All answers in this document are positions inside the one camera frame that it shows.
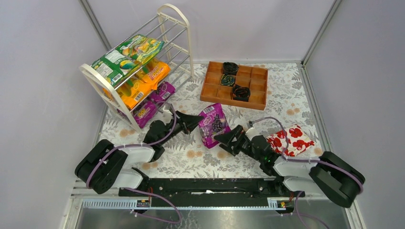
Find green yellow candy bag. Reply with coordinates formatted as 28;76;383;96
116;34;165;64

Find purple candy bag under rack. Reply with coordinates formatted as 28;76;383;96
131;100;158;128

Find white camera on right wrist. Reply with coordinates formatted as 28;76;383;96
245;121;259;140

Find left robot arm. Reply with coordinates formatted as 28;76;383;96
75;111;203;194

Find red poppy folded cloth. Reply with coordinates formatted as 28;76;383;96
266;124;315;157

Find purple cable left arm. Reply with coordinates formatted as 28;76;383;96
85;100;183;225

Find white camera on left wrist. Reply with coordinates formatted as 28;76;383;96
158;102;173;115

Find black rolled sock, back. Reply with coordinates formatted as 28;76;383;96
222;62;239;76

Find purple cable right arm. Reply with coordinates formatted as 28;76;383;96
248;117;364;229

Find white metal shoe rack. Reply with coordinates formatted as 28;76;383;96
79;3;194;131

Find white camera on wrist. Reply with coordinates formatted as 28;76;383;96
245;121;259;140
158;102;173;115

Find black orange rolled sock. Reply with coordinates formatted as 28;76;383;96
232;84;251;102

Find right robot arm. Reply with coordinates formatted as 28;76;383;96
214;125;365;208

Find green candy bag white label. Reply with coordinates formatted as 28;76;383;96
91;50;141;87

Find wooden compartment tray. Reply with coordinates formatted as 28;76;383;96
200;62;268;110

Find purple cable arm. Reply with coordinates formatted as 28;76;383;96
248;117;364;229
85;100;183;225

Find purple grape candy bag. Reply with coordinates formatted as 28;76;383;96
149;82;175;103
198;103;231;149

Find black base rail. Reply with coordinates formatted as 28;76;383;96
118;178;305;208

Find orange mango candy bag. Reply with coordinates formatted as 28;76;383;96
136;58;171;90

